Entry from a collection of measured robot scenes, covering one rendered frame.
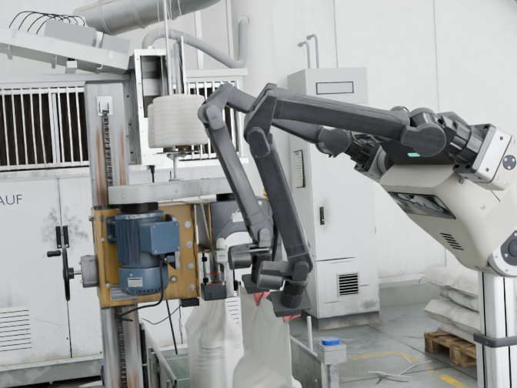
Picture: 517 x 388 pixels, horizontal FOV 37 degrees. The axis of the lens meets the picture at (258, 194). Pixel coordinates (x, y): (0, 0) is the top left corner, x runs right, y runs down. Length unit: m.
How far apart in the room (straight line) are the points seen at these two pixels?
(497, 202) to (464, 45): 5.70
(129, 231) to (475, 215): 1.01
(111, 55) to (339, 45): 2.76
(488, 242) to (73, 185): 3.60
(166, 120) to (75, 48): 2.63
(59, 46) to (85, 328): 1.86
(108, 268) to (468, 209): 1.18
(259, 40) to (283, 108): 4.12
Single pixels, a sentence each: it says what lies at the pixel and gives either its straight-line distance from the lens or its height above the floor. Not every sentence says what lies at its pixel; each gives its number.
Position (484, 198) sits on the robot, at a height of 1.35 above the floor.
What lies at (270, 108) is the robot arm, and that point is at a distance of 1.68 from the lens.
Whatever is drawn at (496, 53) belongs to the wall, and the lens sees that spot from 7.81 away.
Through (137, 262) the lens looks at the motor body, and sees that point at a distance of 2.34.
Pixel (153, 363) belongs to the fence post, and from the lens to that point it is 3.15.
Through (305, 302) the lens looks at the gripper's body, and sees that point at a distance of 2.04.
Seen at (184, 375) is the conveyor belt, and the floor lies 0.38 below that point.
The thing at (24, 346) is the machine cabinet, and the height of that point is 0.32.
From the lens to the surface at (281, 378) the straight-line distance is 2.21.
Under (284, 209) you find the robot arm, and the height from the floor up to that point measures 1.35.
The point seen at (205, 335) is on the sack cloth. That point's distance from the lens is 2.89.
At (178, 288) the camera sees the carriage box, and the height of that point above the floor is 1.06.
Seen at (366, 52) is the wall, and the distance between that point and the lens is 7.17.
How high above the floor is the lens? 1.49
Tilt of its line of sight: 3 degrees down
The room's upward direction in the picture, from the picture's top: 3 degrees counter-clockwise
